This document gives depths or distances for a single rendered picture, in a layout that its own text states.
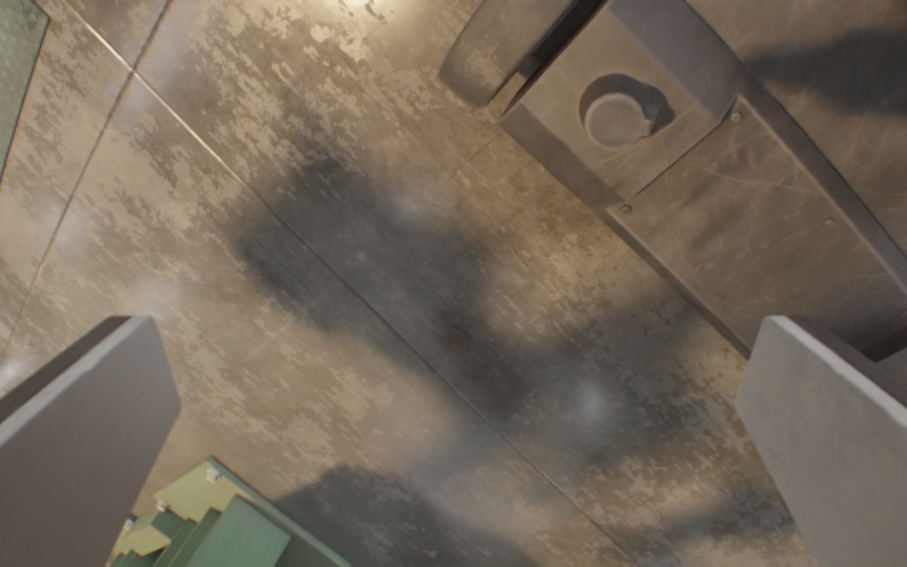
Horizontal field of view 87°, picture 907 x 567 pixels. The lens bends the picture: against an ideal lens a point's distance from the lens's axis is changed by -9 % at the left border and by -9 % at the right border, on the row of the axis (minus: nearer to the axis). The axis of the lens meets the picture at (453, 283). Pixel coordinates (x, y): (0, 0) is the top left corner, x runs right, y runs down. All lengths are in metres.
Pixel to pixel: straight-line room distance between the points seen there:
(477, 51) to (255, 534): 1.18
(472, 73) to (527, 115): 0.06
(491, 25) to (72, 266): 0.94
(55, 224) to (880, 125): 1.14
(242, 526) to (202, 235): 0.73
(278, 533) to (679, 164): 1.21
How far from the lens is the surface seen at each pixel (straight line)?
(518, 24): 0.38
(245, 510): 1.36
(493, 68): 0.40
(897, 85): 0.46
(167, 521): 1.65
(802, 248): 0.46
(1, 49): 1.02
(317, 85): 0.67
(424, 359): 0.81
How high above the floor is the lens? 0.57
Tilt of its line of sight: 54 degrees down
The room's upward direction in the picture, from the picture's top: 155 degrees counter-clockwise
